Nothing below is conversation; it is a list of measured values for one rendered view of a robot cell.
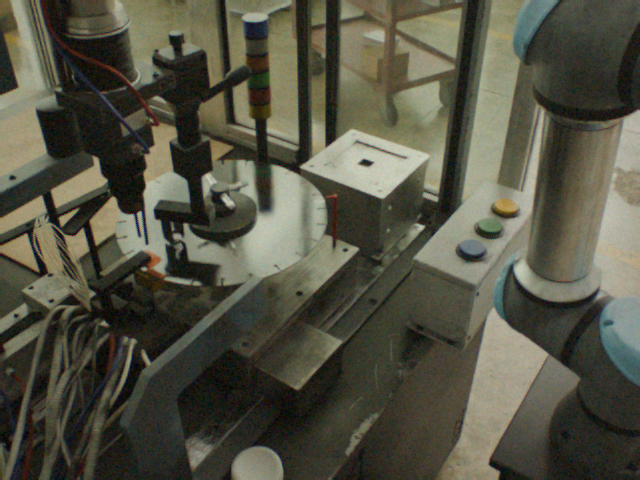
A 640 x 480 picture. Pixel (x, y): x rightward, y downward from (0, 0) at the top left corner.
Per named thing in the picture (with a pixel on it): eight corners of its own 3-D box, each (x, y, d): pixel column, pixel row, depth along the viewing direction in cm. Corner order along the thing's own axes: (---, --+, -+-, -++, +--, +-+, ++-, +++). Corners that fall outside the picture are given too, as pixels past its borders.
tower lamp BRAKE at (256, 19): (254, 27, 121) (253, 11, 119) (273, 32, 119) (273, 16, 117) (237, 35, 118) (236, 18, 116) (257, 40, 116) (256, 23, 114)
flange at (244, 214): (272, 212, 106) (271, 199, 104) (221, 246, 99) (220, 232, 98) (222, 187, 111) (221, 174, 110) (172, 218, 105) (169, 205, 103)
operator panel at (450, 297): (473, 242, 132) (484, 178, 123) (525, 263, 127) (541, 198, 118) (404, 326, 114) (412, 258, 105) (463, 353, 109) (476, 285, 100)
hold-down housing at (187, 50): (199, 160, 95) (182, 21, 82) (220, 173, 92) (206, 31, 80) (167, 175, 92) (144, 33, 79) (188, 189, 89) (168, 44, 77)
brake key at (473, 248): (464, 245, 109) (466, 235, 108) (487, 254, 107) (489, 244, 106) (454, 258, 107) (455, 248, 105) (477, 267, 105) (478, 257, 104)
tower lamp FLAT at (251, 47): (255, 44, 123) (254, 28, 121) (274, 49, 121) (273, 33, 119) (239, 52, 120) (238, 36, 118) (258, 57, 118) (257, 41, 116)
